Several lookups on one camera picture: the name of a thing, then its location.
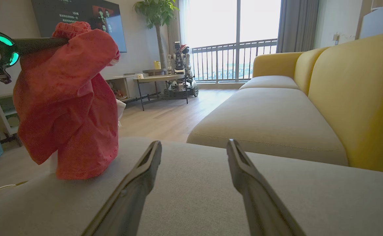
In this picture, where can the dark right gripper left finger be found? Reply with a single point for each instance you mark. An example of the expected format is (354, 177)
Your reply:
(129, 209)

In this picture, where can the clutter pile in cabinet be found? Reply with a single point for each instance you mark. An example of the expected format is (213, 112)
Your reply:
(118, 93)

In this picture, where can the grey window curtain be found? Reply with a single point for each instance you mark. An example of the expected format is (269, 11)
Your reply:
(296, 23)

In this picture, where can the tall green potted plant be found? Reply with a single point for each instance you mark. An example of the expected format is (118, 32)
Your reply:
(155, 11)

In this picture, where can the yellow and beige sofa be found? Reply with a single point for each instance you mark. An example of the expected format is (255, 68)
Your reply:
(276, 121)

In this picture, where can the low white green TV cabinet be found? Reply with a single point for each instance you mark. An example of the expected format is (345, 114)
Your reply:
(130, 87)

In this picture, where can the white wall cabinet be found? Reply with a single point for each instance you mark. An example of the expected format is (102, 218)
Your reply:
(381, 21)

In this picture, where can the red white-trimmed jersey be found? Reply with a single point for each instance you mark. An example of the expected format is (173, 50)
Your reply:
(66, 98)

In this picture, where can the wall-mounted flat television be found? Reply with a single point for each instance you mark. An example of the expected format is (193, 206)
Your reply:
(79, 13)

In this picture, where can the thin-legged beige table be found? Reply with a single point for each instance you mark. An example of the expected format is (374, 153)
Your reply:
(160, 78)

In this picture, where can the sheer pale curtain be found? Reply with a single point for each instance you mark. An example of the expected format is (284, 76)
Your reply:
(184, 19)

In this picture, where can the grey window frame post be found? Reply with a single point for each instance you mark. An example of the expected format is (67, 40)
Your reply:
(238, 19)

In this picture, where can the dark balcony railing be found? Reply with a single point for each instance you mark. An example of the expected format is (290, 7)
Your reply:
(217, 46)

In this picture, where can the white wheeled background robot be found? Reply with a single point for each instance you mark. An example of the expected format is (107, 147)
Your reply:
(180, 62)

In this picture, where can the wall power socket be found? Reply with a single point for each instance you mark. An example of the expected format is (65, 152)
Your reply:
(335, 37)

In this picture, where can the small yellow cup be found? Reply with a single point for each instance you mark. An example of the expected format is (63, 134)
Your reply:
(157, 65)

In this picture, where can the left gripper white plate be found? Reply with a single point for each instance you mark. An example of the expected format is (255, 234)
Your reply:
(1, 49)

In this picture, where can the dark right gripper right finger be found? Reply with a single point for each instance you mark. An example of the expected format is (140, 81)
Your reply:
(263, 213)

